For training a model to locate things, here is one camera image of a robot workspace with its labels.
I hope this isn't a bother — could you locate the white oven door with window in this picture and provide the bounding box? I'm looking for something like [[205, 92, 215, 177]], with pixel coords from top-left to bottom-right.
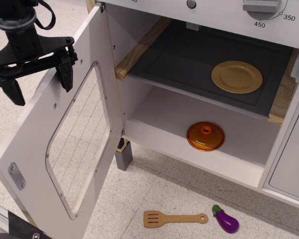
[[0, 3, 123, 239]]

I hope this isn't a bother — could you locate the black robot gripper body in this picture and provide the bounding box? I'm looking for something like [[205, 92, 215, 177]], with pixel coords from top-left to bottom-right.
[[0, 14, 74, 79]]

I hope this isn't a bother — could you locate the dark grey oven tray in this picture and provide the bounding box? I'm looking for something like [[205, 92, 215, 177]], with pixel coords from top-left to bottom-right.
[[129, 20, 293, 118]]

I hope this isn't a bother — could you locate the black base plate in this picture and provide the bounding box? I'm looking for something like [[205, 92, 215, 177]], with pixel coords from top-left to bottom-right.
[[8, 211, 51, 239]]

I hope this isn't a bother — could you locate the small grey round button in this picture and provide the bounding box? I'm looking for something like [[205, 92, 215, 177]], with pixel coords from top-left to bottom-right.
[[186, 0, 196, 9]]

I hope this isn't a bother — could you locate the yellow plastic plate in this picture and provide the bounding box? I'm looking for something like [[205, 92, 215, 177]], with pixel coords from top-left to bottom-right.
[[211, 61, 263, 94]]

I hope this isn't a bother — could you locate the orange plastic pot lid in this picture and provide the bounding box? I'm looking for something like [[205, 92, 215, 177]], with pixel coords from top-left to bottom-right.
[[186, 121, 225, 151]]

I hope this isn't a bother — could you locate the black cable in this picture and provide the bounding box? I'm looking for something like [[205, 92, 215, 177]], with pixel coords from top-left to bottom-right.
[[33, 0, 57, 30]]

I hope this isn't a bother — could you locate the grey temperature knob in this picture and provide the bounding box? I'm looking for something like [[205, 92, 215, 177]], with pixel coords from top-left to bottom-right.
[[243, 0, 281, 20]]

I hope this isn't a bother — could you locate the white cabinet door right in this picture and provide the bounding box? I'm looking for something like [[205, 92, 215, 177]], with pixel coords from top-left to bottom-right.
[[265, 107, 299, 201]]

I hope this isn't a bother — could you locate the purple toy eggplant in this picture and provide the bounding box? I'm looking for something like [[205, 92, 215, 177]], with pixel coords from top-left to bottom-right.
[[212, 205, 240, 234]]

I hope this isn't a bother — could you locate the grey plastic leg foot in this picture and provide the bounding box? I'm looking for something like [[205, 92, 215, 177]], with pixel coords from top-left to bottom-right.
[[115, 138, 133, 171]]

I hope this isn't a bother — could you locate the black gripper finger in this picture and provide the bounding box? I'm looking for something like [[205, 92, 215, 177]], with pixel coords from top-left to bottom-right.
[[55, 47, 78, 92], [0, 79, 25, 106]]

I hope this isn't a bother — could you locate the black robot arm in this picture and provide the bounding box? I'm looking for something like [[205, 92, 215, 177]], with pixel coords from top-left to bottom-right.
[[0, 0, 78, 106]]

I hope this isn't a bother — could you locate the white toy kitchen oven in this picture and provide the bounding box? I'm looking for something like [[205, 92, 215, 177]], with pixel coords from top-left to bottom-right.
[[87, 0, 299, 207]]

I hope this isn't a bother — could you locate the wooden slotted spatula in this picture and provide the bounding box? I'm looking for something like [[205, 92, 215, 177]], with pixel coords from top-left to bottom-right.
[[144, 211, 208, 229]]

